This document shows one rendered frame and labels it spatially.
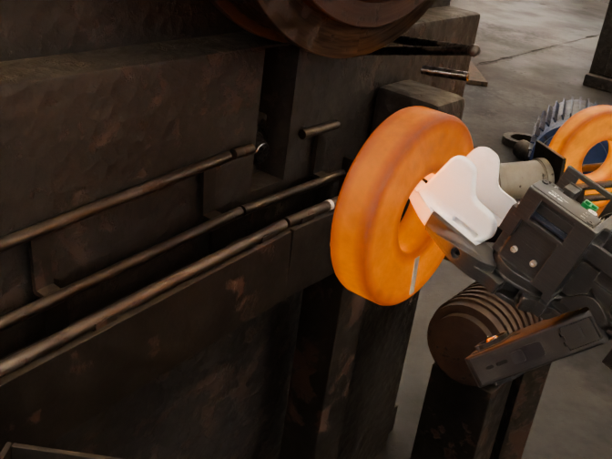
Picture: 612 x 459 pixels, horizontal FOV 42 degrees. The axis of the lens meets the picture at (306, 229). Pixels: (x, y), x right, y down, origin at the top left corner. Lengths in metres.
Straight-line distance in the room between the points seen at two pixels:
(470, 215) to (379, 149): 0.08
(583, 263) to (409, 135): 0.15
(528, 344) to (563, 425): 1.30
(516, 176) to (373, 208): 0.64
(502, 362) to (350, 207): 0.16
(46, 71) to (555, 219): 0.43
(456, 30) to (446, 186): 0.67
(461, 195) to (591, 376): 1.54
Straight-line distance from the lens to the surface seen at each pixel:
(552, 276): 0.55
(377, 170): 0.56
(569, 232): 0.54
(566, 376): 2.05
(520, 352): 0.59
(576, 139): 1.21
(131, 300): 0.71
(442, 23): 1.19
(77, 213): 0.74
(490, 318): 1.12
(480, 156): 0.61
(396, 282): 0.62
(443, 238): 0.57
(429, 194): 0.59
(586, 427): 1.91
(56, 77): 0.70
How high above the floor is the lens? 1.07
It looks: 26 degrees down
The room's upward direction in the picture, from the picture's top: 8 degrees clockwise
